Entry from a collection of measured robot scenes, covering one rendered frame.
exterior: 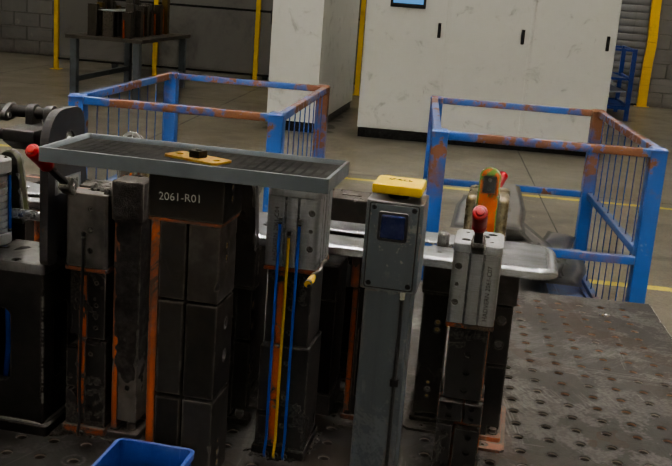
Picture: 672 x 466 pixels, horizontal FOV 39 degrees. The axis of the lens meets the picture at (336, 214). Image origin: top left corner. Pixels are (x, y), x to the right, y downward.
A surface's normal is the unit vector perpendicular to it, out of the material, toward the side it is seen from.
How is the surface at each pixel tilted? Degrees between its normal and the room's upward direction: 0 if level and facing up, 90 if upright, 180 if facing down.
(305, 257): 90
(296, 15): 90
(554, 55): 90
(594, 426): 0
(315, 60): 90
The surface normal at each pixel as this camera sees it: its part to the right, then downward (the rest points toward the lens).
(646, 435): 0.07, -0.97
